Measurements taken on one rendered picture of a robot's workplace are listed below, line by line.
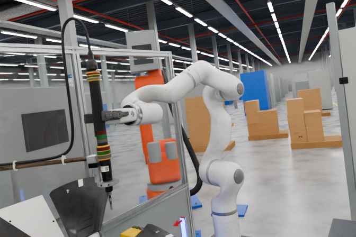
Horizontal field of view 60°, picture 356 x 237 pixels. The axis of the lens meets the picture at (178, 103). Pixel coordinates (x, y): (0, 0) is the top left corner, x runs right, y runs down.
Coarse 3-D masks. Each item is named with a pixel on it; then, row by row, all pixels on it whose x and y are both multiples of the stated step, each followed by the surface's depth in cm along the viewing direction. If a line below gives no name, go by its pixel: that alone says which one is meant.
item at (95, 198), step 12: (84, 180) 116; (60, 192) 113; (72, 192) 113; (84, 192) 112; (96, 192) 112; (60, 204) 110; (72, 204) 110; (84, 204) 109; (96, 204) 108; (60, 216) 108; (72, 216) 107; (84, 216) 105; (96, 216) 105; (72, 228) 104; (84, 228) 103; (96, 228) 102
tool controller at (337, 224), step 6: (336, 222) 94; (342, 222) 93; (348, 222) 93; (354, 222) 92; (330, 228) 93; (336, 228) 92; (342, 228) 91; (348, 228) 91; (354, 228) 90; (330, 234) 90; (336, 234) 90; (342, 234) 89; (348, 234) 88; (354, 234) 88
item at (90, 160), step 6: (90, 156) 100; (90, 162) 99; (96, 162) 99; (96, 168) 99; (96, 174) 99; (96, 180) 99; (102, 180) 101; (114, 180) 99; (102, 186) 97; (108, 186) 97
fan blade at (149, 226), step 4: (148, 224) 126; (152, 224) 126; (144, 228) 123; (148, 228) 123; (152, 228) 123; (156, 228) 123; (160, 228) 124; (140, 232) 120; (144, 232) 120; (148, 232) 120; (152, 232) 120; (160, 232) 121; (164, 232) 121; (168, 232) 122; (136, 236) 117; (140, 236) 117; (144, 236) 117; (148, 236) 117; (152, 236) 117; (156, 236) 117; (160, 236) 118; (164, 236) 118; (172, 236) 119
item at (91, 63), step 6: (90, 54) 99; (90, 60) 98; (90, 66) 98; (96, 66) 99; (102, 162) 99; (108, 162) 99; (102, 168) 99; (108, 168) 99; (102, 174) 99; (108, 174) 99; (108, 180) 99; (108, 192) 100
